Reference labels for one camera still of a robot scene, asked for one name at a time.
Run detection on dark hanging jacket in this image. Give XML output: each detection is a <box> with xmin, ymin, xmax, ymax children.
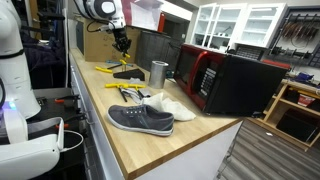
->
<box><xmin>19</xmin><ymin>9</ymin><xmax>69</xmax><ymax>89</ymax></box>

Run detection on blue object on shelf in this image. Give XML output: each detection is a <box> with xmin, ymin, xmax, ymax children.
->
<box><xmin>294</xmin><ymin>71</ymin><xmax>315</xmax><ymax>85</ymax></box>

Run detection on large cardboard box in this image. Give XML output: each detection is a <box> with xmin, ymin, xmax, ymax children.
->
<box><xmin>75</xmin><ymin>16</ymin><xmax>143</xmax><ymax>64</ymax></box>

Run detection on silver cylindrical container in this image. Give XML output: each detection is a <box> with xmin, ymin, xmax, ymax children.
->
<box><xmin>148</xmin><ymin>60</ymin><xmax>170</xmax><ymax>90</ymax></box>

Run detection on yellow handled pliers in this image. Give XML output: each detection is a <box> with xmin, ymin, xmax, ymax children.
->
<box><xmin>104</xmin><ymin>82</ymin><xmax>132</xmax><ymax>103</ymax></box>

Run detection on red white box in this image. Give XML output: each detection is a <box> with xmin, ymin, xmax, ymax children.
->
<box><xmin>297</xmin><ymin>93</ymin><xmax>316</xmax><ymax>108</ymax></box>

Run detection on long yellow T-handle wrench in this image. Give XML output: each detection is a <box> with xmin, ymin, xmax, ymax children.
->
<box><xmin>94</xmin><ymin>62</ymin><xmax>125</xmax><ymax>74</ymax></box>

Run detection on white workbench base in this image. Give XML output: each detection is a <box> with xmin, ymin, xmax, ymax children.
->
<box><xmin>68</xmin><ymin>49</ymin><xmax>244</xmax><ymax>180</ymax></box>

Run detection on white cable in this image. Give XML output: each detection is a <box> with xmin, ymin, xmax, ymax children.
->
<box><xmin>59</xmin><ymin>129</ymin><xmax>85</xmax><ymax>154</ymax></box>

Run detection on white glass door cabinet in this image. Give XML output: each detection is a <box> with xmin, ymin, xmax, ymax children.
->
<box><xmin>190</xmin><ymin>2</ymin><xmax>288</xmax><ymax>54</ymax></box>

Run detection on wooden shelf unit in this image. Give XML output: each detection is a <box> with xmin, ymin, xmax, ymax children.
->
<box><xmin>247</xmin><ymin>78</ymin><xmax>320</xmax><ymax>153</ymax></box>

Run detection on black slotted crate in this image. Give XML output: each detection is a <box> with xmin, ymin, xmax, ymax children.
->
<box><xmin>234</xmin><ymin>43</ymin><xmax>268</xmax><ymax>62</ymax></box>

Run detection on black clamp orange handle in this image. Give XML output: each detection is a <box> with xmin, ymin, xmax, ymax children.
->
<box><xmin>54</xmin><ymin>94</ymin><xmax>82</xmax><ymax>105</ymax></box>
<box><xmin>54</xmin><ymin>112</ymin><xmax>88</xmax><ymax>131</ymax></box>

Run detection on gray canvas shoe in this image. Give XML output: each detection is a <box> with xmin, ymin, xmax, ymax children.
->
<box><xmin>106</xmin><ymin>103</ymin><xmax>175</xmax><ymax>138</ymax></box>

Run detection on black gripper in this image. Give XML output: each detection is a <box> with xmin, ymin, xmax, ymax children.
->
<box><xmin>111</xmin><ymin>27</ymin><xmax>133</xmax><ymax>55</ymax></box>

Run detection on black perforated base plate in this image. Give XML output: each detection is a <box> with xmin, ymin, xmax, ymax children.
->
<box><xmin>26</xmin><ymin>87</ymin><xmax>88</xmax><ymax>168</ymax></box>

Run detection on black wall tool rack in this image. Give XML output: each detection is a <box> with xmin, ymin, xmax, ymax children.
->
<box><xmin>265</xmin><ymin>5</ymin><xmax>320</xmax><ymax>70</ymax></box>

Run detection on red black microwave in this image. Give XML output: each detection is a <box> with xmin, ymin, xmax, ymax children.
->
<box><xmin>172</xmin><ymin>43</ymin><xmax>290</xmax><ymax>118</ymax></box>

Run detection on pink poster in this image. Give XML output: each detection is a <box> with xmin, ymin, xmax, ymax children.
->
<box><xmin>121</xmin><ymin>0</ymin><xmax>133</xmax><ymax>26</ymax></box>

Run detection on gray cloth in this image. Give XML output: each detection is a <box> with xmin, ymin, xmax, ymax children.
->
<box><xmin>119</xmin><ymin>77</ymin><xmax>153</xmax><ymax>105</ymax></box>

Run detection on white cloth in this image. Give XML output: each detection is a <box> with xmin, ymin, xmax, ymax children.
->
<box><xmin>141</xmin><ymin>92</ymin><xmax>198</xmax><ymax>122</ymax></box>

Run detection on red upright bar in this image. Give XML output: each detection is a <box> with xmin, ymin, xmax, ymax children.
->
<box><xmin>157</xmin><ymin>12</ymin><xmax>166</xmax><ymax>34</ymax></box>

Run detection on black wedge wrench stand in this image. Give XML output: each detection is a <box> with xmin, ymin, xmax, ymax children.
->
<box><xmin>112</xmin><ymin>68</ymin><xmax>146</xmax><ymax>82</ymax></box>

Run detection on blue handled tool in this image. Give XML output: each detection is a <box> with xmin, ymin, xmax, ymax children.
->
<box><xmin>105</xmin><ymin>59</ymin><xmax>135</xmax><ymax>68</ymax></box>

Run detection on green coiled cord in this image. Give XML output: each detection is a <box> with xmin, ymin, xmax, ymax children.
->
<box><xmin>165</xmin><ymin>69</ymin><xmax>177</xmax><ymax>80</ymax></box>

